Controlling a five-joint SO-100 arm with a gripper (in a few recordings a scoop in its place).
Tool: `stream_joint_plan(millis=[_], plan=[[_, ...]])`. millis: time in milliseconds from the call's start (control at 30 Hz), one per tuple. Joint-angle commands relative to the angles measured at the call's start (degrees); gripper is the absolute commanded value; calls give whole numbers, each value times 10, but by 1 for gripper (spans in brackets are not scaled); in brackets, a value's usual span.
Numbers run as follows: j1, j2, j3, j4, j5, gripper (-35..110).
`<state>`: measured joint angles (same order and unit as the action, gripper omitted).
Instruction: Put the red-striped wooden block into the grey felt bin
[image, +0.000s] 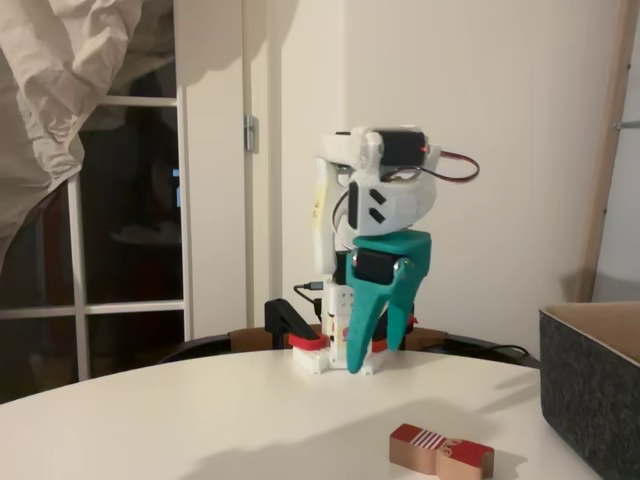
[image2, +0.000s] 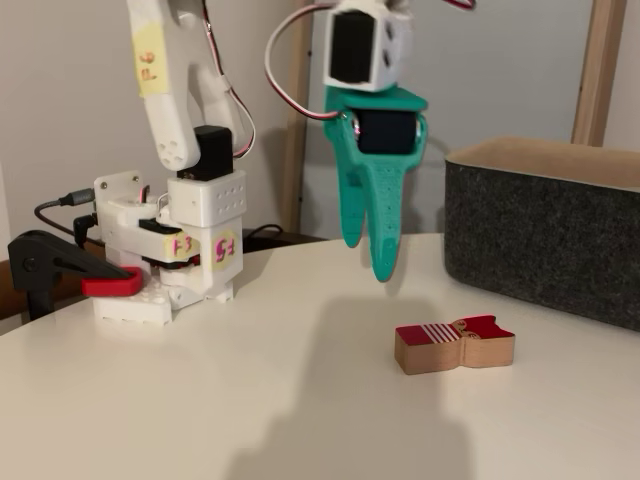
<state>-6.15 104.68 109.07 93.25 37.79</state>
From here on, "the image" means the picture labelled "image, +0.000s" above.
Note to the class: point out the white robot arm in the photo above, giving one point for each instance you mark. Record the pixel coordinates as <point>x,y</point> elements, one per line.
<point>395,205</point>

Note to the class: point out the dark brown chair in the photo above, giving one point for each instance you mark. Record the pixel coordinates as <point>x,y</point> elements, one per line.
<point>250,340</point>

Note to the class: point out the black clamp red pad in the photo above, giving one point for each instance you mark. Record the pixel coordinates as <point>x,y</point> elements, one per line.
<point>280,315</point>

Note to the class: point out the metal door hinge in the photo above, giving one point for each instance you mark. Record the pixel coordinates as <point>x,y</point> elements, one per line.
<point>250,132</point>

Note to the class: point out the white glazed door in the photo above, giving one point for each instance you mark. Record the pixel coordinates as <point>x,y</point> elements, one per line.
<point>183,225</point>

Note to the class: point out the teal gripper black servo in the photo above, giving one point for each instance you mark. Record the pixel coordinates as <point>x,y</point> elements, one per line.
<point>395,248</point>

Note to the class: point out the grey panel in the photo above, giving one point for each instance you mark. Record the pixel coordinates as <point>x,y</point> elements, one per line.
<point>627,225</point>

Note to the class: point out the white studded base plate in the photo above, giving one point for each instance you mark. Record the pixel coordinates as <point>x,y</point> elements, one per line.
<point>310,362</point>

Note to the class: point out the metal shelf bracket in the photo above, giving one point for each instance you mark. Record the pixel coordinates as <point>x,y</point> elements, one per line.
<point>627,125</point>

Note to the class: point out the dark grey felt basket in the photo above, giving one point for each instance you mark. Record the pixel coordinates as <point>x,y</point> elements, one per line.
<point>585,390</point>

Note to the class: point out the beige curtain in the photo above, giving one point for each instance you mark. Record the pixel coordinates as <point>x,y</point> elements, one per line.
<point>40,75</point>

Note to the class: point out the wooden block red striped top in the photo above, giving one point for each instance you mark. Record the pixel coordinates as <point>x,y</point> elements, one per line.
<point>415,455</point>

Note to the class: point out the light wooden post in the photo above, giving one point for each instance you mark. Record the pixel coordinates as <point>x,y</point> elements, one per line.
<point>619,75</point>

